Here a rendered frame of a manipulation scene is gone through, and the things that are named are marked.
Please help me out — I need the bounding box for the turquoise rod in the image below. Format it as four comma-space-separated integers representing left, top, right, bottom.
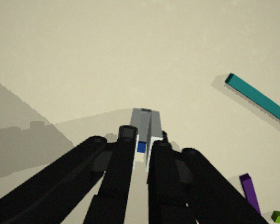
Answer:
225, 73, 280, 120

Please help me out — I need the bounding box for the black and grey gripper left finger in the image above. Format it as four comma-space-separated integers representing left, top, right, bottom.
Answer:
0, 108, 141, 224

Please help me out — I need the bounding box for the small blue block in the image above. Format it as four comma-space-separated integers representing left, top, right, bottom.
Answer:
137, 141, 146, 153

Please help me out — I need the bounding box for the purple rod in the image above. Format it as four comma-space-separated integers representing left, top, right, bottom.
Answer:
239, 173, 261, 214

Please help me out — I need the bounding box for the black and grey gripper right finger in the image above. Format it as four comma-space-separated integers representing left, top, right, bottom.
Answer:
146, 110, 269, 224

